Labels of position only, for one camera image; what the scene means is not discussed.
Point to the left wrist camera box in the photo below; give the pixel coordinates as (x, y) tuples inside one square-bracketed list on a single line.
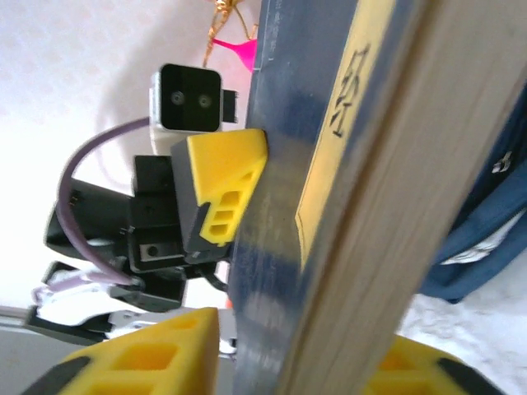
[(187, 98)]

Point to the dark blue book yellow label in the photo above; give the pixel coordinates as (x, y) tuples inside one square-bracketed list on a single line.
[(288, 164)]

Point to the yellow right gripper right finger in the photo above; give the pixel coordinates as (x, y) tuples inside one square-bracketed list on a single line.
[(420, 370)]

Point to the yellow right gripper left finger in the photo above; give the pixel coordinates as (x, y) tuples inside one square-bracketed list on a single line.
[(156, 358)]

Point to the navy blue backpack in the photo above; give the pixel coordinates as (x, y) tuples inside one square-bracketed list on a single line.
[(486, 197)]

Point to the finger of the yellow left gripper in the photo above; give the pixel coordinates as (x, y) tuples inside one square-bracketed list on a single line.
[(226, 164)]

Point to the pink plastic wine glass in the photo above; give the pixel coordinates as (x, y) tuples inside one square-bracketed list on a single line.
[(245, 49)]

